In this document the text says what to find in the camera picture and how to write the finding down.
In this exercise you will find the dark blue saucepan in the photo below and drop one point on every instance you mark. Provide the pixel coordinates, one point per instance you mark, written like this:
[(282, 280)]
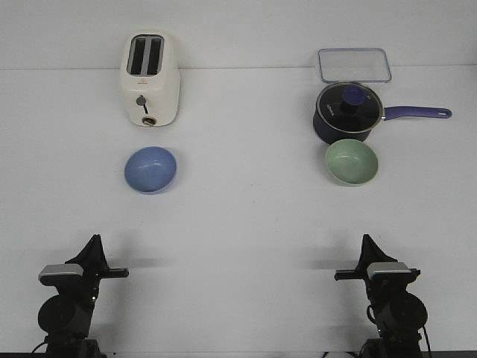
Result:
[(329, 134)]

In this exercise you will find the white two-slot toaster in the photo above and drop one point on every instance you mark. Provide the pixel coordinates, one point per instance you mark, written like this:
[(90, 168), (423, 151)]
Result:
[(150, 79)]

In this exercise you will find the green bowl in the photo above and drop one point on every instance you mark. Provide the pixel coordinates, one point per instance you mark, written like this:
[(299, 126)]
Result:
[(351, 162)]

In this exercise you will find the blue bowl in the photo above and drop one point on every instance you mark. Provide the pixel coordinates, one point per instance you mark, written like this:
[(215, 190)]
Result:
[(150, 169)]

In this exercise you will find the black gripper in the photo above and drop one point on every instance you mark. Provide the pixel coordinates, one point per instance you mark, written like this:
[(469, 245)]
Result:
[(95, 267), (370, 253)]

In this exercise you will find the clear plastic container lid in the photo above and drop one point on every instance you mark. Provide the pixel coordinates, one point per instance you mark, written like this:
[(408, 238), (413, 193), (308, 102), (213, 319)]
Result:
[(364, 65)]

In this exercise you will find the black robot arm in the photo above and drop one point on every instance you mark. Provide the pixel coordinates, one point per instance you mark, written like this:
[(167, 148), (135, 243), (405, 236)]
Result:
[(398, 315), (66, 317)]

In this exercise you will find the glass pot lid blue knob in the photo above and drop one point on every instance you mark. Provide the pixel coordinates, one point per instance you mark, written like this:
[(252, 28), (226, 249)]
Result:
[(349, 107)]

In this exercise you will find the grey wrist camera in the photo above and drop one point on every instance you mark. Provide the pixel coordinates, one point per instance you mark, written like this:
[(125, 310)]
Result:
[(381, 268), (61, 274)]

